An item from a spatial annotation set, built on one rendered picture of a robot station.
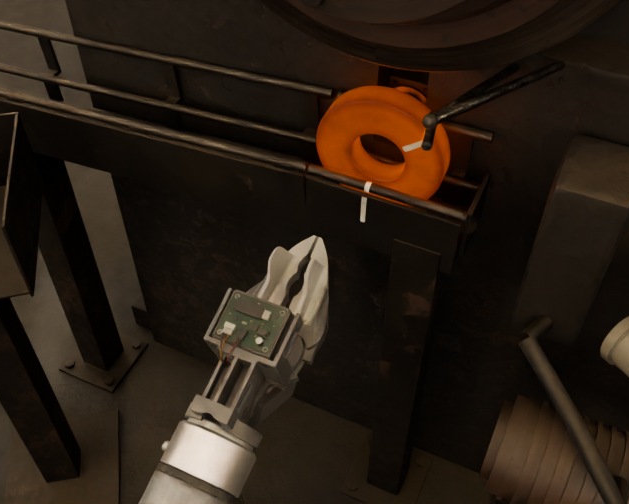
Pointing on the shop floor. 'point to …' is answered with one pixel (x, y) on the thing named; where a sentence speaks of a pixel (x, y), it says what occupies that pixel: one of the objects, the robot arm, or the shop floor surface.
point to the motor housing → (557, 458)
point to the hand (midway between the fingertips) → (314, 252)
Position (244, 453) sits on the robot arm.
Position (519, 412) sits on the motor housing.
